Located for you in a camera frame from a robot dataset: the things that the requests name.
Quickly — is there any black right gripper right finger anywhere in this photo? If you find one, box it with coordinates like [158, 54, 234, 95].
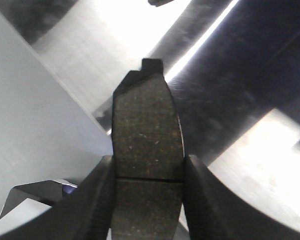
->
[183, 154, 300, 240]

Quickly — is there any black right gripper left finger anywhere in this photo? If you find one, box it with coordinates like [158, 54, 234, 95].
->
[0, 155, 116, 240]

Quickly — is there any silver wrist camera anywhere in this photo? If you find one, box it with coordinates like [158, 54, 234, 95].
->
[0, 179, 77, 219]

